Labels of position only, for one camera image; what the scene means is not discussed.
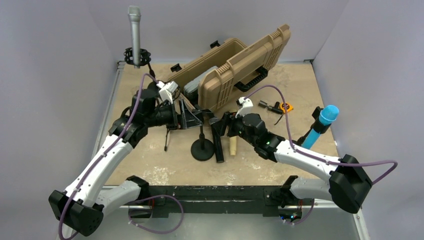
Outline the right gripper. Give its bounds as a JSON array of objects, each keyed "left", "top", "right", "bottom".
[{"left": 213, "top": 108, "right": 258, "bottom": 147}]

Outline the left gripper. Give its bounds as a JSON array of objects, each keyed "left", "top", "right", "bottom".
[{"left": 144, "top": 98, "right": 201, "bottom": 130}]

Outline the black microphone silver grille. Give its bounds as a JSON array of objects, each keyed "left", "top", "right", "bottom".
[{"left": 211, "top": 127, "right": 225, "bottom": 164}]

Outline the cream microphone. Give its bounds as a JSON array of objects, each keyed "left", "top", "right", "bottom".
[{"left": 229, "top": 136, "right": 237, "bottom": 156}]

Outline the black tripod shock mount stand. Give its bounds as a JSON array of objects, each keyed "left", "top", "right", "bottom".
[{"left": 164, "top": 86, "right": 181, "bottom": 152}]

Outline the black round base stand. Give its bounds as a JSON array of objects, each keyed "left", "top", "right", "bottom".
[{"left": 190, "top": 110, "right": 215, "bottom": 162}]

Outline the blue microphone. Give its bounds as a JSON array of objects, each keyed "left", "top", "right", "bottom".
[{"left": 301, "top": 105, "right": 340, "bottom": 149}]

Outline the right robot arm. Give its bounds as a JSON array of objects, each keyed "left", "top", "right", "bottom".
[{"left": 209, "top": 112, "right": 373, "bottom": 214}]

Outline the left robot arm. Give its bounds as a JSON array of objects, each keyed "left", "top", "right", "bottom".
[{"left": 48, "top": 88, "right": 203, "bottom": 240}]

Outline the grey foam insert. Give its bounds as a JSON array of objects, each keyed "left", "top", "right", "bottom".
[{"left": 183, "top": 65, "right": 218, "bottom": 100}]

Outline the black silver adapter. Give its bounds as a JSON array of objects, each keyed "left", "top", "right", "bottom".
[{"left": 258, "top": 100, "right": 284, "bottom": 115}]

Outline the tan hard case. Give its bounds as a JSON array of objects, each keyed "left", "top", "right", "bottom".
[{"left": 165, "top": 24, "right": 291, "bottom": 112}]

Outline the orange tape measure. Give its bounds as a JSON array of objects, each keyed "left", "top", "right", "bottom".
[{"left": 279, "top": 102, "right": 294, "bottom": 114}]

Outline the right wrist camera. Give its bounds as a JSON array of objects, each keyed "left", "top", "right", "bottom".
[{"left": 235, "top": 97, "right": 254, "bottom": 118}]

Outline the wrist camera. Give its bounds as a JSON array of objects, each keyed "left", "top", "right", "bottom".
[
  {"left": 235, "top": 97, "right": 254, "bottom": 118},
  {"left": 156, "top": 80, "right": 179, "bottom": 104}
]

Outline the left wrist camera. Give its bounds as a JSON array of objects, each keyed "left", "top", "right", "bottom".
[{"left": 156, "top": 80, "right": 179, "bottom": 104}]

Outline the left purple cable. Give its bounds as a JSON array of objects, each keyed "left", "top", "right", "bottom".
[{"left": 58, "top": 73, "right": 160, "bottom": 236}]

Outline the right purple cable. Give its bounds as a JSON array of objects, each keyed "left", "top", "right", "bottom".
[{"left": 245, "top": 84, "right": 399, "bottom": 186}]

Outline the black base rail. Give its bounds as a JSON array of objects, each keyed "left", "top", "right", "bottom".
[{"left": 129, "top": 185, "right": 312, "bottom": 220}]

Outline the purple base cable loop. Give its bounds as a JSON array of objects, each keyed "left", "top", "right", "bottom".
[{"left": 127, "top": 194, "right": 185, "bottom": 235}]

